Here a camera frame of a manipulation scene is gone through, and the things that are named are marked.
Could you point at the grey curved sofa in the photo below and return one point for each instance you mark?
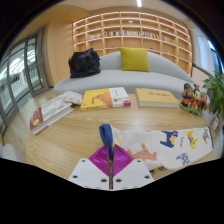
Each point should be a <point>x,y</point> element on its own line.
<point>110,78</point>

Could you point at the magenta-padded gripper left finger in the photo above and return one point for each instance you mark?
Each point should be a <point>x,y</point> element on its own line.
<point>96,160</point>

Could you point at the long ceiling light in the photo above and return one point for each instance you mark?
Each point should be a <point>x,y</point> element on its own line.
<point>139,3</point>

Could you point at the yellow and orange book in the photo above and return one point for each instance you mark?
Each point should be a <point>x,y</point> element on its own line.
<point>103,98</point>

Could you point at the flat yellow book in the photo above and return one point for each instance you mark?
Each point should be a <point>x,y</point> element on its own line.
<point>155,96</point>

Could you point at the wooden bookshelf unit with books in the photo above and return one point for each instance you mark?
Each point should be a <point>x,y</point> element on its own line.
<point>133,31</point>

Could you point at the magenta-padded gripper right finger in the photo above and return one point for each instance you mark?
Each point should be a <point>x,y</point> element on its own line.
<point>125,161</point>

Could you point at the white orange-dotted pouch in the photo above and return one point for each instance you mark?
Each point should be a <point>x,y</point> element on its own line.
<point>72,97</point>

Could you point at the yellow cushion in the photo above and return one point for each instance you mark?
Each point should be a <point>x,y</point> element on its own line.
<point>134,59</point>

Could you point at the red and white book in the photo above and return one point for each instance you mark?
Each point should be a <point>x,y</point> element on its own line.
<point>50,113</point>

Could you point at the green potted plant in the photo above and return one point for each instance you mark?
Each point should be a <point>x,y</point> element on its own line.
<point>216,91</point>

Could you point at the colourful figurine group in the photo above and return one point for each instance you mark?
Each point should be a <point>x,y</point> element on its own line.
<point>193,98</point>

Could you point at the glass door with grey frame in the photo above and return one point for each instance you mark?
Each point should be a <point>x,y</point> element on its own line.
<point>33,63</point>

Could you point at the white towel with animal print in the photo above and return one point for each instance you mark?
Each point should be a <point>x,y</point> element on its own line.
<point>166,148</point>

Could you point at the window with dark frame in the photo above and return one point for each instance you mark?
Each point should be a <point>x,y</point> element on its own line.
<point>205,53</point>

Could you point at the small white and red can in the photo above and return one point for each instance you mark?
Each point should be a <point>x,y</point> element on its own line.
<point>214,122</point>

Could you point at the black bag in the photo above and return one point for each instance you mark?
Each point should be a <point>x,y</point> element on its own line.
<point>84,63</point>

